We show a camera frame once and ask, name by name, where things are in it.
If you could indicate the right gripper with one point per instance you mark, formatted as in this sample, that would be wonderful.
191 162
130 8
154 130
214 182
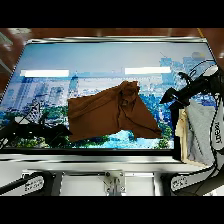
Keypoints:
183 91

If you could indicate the brown T-shirt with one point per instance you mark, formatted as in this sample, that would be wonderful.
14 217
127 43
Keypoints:
106 113

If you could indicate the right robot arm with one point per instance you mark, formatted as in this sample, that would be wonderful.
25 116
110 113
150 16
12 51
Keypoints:
216 133

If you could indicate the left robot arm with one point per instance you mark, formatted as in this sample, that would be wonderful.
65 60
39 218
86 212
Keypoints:
20 130

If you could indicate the grey garment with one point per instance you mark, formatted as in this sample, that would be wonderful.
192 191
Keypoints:
200 133

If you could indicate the black garment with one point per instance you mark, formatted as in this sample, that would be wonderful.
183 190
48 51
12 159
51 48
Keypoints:
176 146

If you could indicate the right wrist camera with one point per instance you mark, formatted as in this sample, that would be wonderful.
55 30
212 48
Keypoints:
185 77

